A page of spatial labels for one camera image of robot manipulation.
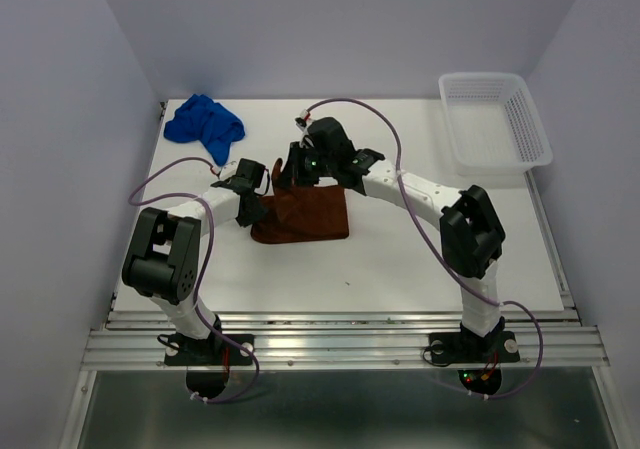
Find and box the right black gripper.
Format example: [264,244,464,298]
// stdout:
[273,142,336,188]

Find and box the brown towel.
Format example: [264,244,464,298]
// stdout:
[250,185,350,244]

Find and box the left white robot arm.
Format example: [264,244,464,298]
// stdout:
[121,159,270,363]

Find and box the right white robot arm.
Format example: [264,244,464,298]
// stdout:
[275,113,506,359]

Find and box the blue towel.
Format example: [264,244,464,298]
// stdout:
[163,94,245,166]

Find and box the white plastic basket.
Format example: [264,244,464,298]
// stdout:
[438,72,553,176]

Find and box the aluminium mounting rail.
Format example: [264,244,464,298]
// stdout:
[81,310,609,371]

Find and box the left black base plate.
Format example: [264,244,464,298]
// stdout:
[156,333,253,368]

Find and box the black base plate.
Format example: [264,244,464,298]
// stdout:
[156,333,253,368]
[423,327,520,366]

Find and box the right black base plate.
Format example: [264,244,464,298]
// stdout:
[423,327,520,366]

